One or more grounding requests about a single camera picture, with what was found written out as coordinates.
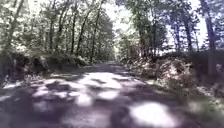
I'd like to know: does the row of trees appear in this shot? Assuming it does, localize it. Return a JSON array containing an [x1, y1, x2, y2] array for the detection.
[[114, 0, 224, 63]]

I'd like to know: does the leaf-covered earth bank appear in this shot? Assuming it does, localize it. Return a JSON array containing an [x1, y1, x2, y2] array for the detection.
[[121, 49, 224, 111]]

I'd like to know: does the wood of trees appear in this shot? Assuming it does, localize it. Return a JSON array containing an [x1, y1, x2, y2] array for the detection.
[[0, 0, 118, 64]]

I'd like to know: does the grey asphalt road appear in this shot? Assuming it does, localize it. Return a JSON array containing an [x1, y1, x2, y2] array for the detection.
[[0, 61, 224, 128]]

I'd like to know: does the leaf-covered earth verge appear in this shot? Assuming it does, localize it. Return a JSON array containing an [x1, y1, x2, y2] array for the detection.
[[0, 49, 93, 88]]

